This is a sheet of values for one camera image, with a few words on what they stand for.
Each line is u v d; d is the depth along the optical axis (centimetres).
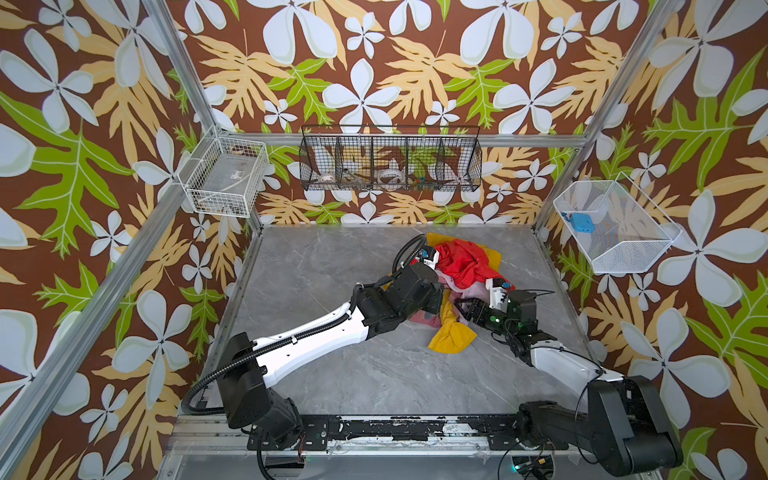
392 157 96
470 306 80
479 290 85
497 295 80
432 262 64
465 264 79
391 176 99
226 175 86
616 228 82
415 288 52
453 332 87
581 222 86
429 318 91
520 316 68
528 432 66
